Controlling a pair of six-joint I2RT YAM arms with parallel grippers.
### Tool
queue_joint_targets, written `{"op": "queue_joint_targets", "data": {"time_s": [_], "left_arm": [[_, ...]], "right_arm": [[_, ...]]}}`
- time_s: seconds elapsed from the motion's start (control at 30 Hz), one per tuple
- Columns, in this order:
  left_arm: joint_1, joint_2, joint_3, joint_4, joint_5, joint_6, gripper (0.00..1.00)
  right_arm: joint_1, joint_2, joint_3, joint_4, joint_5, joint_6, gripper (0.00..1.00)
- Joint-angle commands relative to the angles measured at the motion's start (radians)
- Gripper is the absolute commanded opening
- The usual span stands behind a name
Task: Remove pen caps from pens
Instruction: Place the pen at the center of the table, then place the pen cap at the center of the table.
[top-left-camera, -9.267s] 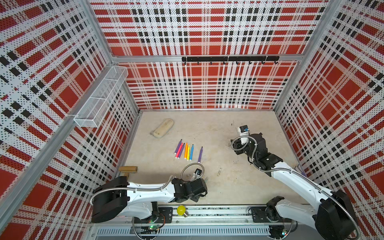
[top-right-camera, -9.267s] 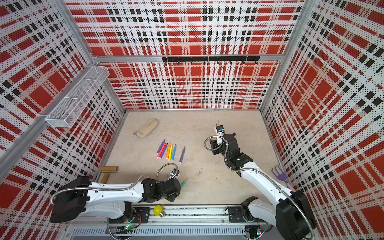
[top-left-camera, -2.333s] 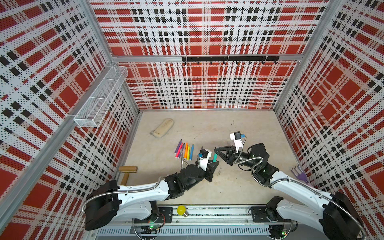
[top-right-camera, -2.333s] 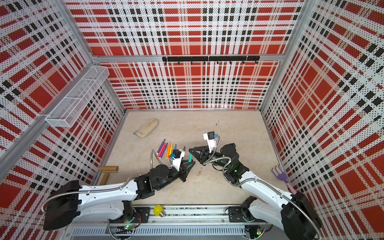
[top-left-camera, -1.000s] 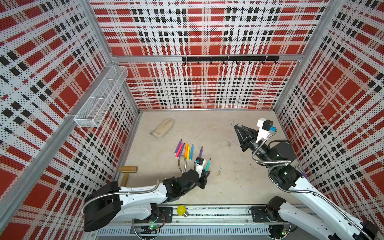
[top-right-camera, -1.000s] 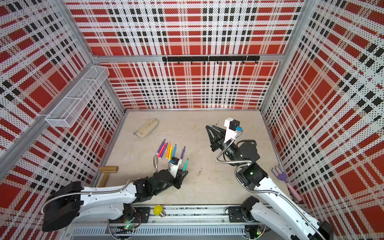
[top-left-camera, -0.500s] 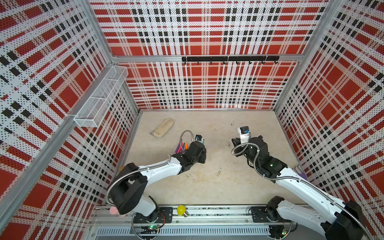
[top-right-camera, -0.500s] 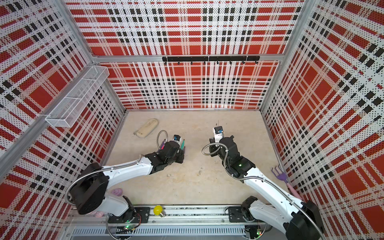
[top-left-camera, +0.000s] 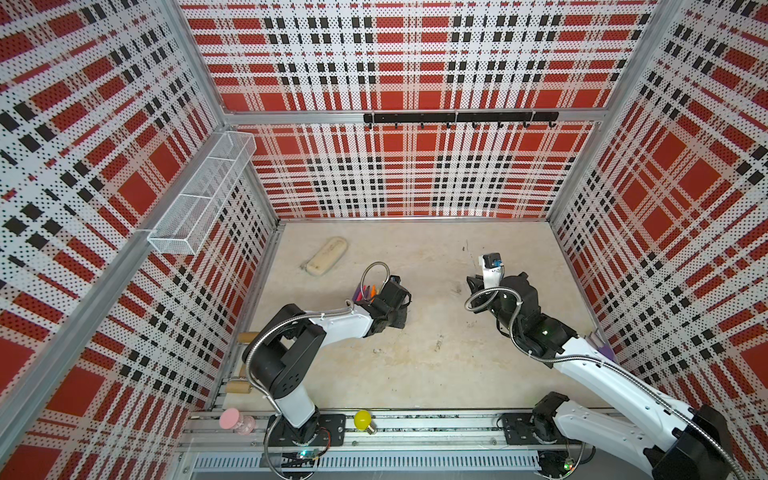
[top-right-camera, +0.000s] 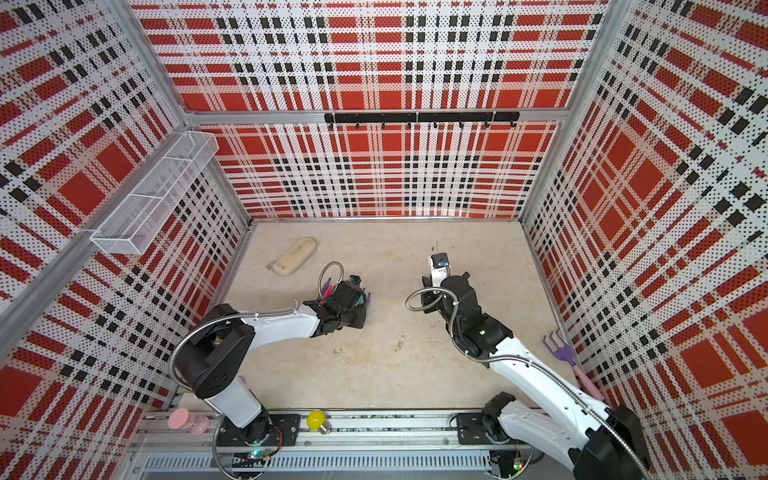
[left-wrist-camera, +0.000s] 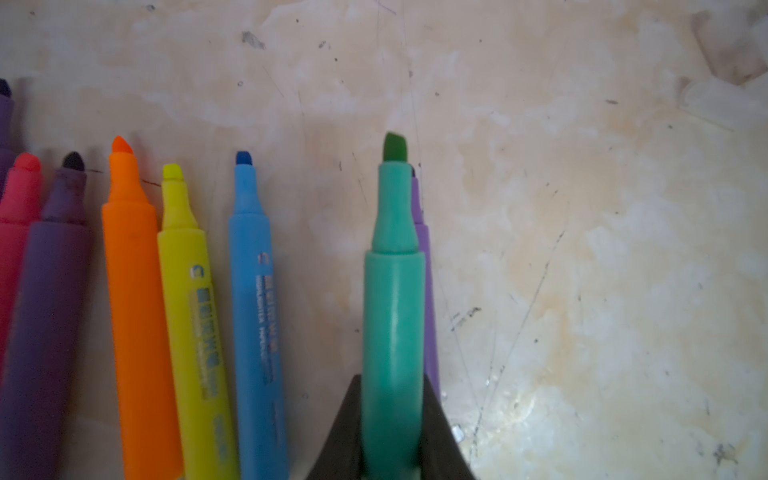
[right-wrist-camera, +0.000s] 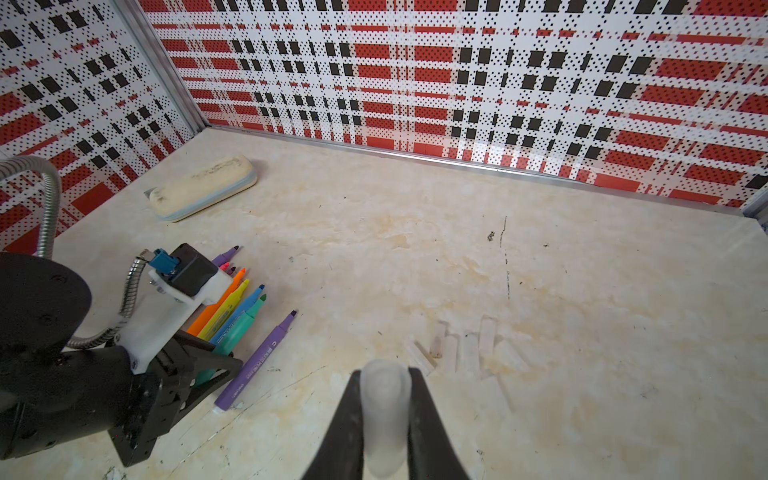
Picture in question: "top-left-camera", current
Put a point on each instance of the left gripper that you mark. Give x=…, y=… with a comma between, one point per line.
x=399, y=322

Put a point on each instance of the yellow light bulb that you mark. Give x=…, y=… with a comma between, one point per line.
x=364, y=422

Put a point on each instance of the purple pink toy rake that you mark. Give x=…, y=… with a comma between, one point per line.
x=603, y=347

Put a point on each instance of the wooden roller tool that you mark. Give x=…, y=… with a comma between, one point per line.
x=236, y=382

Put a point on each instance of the pink small bottle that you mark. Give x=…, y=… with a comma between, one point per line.
x=234, y=420

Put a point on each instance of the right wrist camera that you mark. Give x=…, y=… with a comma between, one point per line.
x=492, y=261

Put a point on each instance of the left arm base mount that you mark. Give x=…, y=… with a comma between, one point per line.
x=321, y=430

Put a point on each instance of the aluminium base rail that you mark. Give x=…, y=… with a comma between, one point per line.
x=428, y=441

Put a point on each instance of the black hook rail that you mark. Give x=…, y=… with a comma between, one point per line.
x=523, y=117

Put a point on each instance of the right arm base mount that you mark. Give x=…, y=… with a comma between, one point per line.
x=523, y=429

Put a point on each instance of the white wire mesh basket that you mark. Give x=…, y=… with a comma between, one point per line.
x=186, y=223

